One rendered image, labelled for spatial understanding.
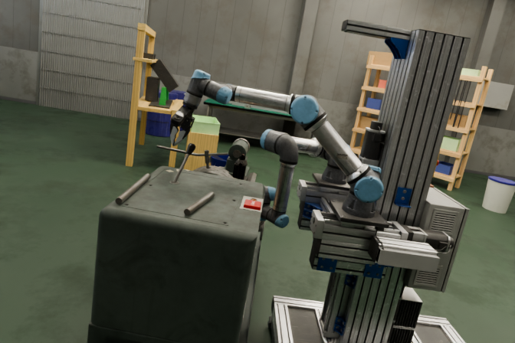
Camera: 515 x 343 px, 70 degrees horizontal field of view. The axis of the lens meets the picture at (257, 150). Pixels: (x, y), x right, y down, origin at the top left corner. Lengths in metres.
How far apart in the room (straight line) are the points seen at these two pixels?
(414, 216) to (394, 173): 0.27
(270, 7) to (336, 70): 2.24
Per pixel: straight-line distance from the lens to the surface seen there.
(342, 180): 2.20
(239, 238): 1.10
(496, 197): 7.72
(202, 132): 5.72
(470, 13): 10.97
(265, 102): 1.70
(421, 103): 1.92
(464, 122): 8.47
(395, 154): 1.93
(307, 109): 1.51
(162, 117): 8.15
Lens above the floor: 1.72
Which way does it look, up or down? 12 degrees down
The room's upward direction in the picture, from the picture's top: 10 degrees clockwise
